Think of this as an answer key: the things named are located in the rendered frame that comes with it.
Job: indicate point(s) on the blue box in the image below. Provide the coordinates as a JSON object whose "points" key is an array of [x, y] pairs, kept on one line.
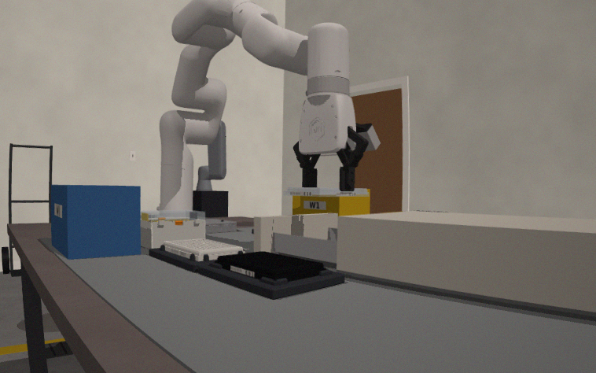
{"points": [[89, 221]]}

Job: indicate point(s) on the yellow bin with label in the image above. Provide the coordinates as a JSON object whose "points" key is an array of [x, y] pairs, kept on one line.
{"points": [[344, 206]]}

